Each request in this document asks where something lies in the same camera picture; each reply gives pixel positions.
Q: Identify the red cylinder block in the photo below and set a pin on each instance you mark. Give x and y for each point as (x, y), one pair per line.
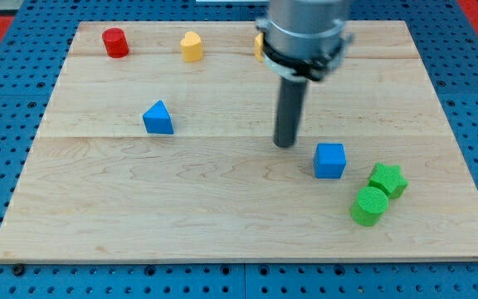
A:
(115, 42)

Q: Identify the green star block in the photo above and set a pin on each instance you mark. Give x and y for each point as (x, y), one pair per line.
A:
(389, 179)

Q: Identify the green cylinder block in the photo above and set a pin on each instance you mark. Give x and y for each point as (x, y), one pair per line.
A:
(369, 206)

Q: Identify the yellow heart block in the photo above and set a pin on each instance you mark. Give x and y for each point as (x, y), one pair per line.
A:
(191, 47)

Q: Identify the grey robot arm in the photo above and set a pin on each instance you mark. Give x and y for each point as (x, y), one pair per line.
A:
(303, 41)

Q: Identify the blue cube block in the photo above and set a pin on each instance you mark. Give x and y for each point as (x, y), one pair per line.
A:
(329, 161)

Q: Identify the blue triangle block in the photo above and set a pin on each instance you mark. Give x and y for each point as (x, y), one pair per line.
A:
(157, 120)

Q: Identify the wooden board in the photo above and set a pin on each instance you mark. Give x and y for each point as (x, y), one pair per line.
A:
(98, 188)

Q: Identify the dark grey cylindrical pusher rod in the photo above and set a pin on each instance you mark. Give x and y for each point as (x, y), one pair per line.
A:
(288, 112)

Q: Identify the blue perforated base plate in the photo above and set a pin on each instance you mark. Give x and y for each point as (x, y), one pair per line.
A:
(33, 46)

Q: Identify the yellow block behind arm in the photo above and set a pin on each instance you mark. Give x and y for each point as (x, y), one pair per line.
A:
(258, 47)

